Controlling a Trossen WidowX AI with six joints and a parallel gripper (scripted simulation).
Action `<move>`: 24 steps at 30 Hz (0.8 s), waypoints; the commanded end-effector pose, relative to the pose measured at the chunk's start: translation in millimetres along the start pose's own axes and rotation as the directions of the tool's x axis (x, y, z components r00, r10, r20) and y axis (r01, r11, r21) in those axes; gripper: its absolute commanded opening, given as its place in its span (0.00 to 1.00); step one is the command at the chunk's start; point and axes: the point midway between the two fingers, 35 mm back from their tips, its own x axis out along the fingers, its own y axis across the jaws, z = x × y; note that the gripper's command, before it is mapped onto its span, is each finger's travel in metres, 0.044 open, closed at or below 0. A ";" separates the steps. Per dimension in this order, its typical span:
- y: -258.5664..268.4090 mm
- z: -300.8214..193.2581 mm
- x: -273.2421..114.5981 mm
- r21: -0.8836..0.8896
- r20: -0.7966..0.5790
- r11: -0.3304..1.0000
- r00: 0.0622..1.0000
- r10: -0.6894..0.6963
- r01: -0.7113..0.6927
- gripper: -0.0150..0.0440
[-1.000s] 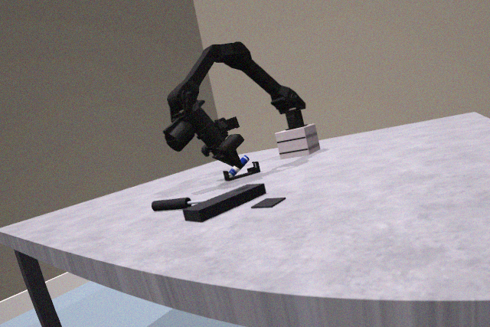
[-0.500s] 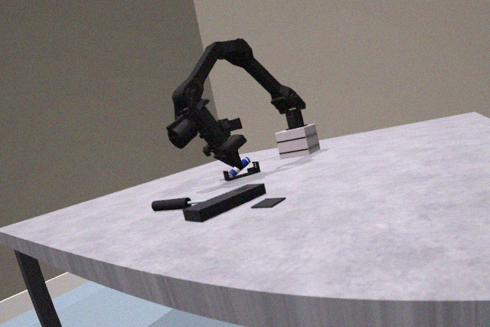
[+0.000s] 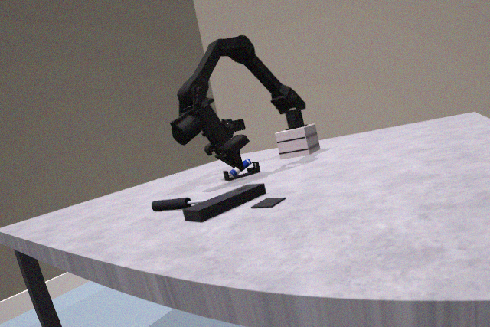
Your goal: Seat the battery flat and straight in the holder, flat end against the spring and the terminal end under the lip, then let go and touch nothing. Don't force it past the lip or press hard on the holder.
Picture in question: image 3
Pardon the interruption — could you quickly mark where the blue and white battery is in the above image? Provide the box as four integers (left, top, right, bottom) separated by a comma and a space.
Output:
229, 159, 252, 178

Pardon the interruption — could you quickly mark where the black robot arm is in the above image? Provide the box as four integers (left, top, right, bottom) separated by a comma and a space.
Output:
170, 35, 308, 145

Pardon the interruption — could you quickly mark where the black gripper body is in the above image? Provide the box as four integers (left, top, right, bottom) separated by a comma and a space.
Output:
201, 119, 249, 155

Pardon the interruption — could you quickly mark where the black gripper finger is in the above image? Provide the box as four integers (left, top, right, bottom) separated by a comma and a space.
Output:
215, 152, 235, 168
222, 150, 244, 171

